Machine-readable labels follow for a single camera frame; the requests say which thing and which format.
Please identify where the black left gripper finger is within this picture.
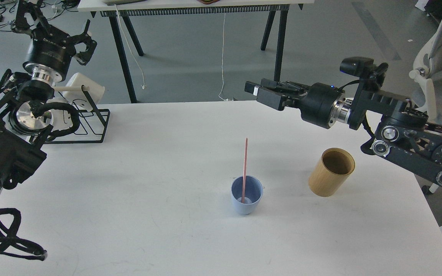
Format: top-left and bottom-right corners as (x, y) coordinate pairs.
(75, 38), (97, 65)
(76, 19), (92, 41)

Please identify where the white mug on rack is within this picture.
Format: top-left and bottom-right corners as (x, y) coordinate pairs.
(62, 73), (106, 112)

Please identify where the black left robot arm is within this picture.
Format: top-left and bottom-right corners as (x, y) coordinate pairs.
(0, 19), (97, 261)

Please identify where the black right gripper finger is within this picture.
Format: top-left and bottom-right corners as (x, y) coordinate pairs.
(255, 86), (286, 111)
(244, 79), (294, 96)

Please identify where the white background table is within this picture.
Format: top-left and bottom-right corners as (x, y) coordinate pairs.
(78, 0), (314, 104)

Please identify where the floor cables and power strip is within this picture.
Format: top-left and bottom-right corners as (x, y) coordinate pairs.
(0, 0), (80, 43)

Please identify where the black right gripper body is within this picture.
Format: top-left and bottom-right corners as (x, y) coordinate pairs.
(280, 81), (344, 129)

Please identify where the cream hanging cable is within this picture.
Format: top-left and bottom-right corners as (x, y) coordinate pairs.
(113, 5), (147, 90)

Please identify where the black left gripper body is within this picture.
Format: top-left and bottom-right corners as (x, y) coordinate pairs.
(23, 21), (81, 82)

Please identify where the white hanging cable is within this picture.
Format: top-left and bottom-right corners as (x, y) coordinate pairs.
(218, 13), (237, 102)

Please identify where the tan bamboo cylinder holder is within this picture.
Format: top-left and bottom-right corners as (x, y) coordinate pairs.
(308, 148), (355, 197)

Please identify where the light blue plastic cup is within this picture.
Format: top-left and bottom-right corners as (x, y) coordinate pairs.
(231, 175), (263, 215)

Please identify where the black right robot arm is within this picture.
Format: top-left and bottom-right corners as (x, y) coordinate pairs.
(244, 57), (442, 187)

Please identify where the pink chopstick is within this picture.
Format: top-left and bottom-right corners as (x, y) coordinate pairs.
(241, 138), (248, 203)

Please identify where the black wire mug rack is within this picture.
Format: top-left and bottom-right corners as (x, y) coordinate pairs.
(47, 86), (111, 144)

